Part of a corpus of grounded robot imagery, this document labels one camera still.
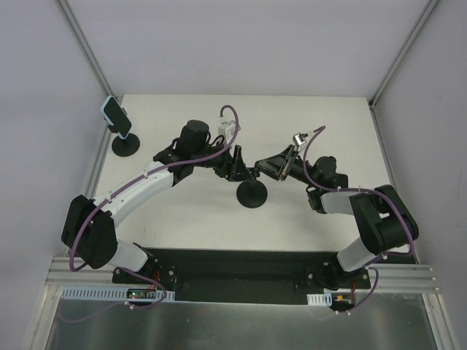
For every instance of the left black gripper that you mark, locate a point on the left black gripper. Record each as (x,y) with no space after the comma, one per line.
(229,162)

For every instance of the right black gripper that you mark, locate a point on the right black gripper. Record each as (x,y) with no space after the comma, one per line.
(285,165)

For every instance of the black phone stand corner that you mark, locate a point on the black phone stand corner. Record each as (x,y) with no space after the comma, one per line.
(252,193)

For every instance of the black phone stand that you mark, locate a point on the black phone stand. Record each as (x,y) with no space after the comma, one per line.
(125,143)

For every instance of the phone with light blue case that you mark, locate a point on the phone with light blue case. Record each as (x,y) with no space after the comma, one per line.
(116,117)

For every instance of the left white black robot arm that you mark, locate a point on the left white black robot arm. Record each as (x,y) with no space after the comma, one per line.
(91,223)

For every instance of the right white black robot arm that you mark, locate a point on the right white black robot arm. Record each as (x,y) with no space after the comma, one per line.
(382,219)

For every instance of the aluminium profile right front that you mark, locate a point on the aluminium profile right front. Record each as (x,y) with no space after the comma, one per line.
(405,279)

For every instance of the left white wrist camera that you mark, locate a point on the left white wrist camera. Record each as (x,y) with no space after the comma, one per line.
(226,128)

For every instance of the right aluminium frame rail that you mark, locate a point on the right aluminium frame rail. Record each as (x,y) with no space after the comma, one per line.
(409,256)

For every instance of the aluminium frame rail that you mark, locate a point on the aluminium frame rail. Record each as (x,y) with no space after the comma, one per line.
(97,164)
(409,256)

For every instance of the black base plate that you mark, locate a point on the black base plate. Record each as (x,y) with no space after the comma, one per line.
(222,276)

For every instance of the left aluminium frame rail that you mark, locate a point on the left aluminium frame rail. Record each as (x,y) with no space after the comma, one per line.
(97,164)

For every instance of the right white cable duct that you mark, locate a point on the right white cable duct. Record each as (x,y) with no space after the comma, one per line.
(324,299)

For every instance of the white cable duct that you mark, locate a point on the white cable duct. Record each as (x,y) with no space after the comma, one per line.
(324,299)
(116,294)

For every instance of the left aluminium frame post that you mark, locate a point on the left aluminium frame post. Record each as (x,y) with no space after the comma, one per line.
(88,54)

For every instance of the aluminium frame post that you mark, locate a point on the aluminium frame post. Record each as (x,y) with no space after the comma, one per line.
(420,23)
(88,54)

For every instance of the left white cable duct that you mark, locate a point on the left white cable duct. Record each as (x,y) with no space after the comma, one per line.
(116,294)

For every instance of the right aluminium frame post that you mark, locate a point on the right aluminium frame post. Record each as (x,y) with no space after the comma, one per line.
(420,23)

